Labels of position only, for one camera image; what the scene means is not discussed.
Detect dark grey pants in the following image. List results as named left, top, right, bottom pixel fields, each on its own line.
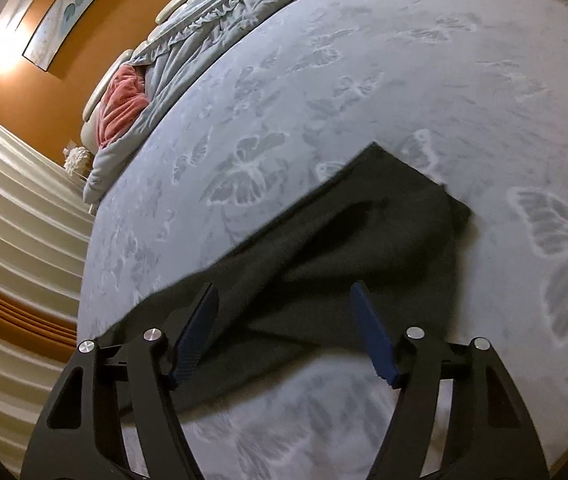
left=98, top=144, right=472, bottom=411

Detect cream and orange curtain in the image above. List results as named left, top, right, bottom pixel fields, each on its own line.
left=0, top=125, right=94, bottom=474

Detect white fluffy bedside lamp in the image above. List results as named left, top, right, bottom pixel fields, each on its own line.
left=63, top=145, right=94, bottom=178

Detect cream padded headboard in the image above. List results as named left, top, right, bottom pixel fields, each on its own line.
left=80, top=0, right=189, bottom=155

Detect pink blanket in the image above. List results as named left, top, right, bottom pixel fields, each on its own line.
left=96, top=64, right=149, bottom=150

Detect grey butterfly bedspread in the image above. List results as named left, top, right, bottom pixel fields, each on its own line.
left=78, top=0, right=568, bottom=479

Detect grey ruffled duvet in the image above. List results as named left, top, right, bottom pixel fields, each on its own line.
left=83, top=0, right=295, bottom=205

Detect framed feather wall painting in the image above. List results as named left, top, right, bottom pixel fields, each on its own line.
left=23, top=0, right=94, bottom=72

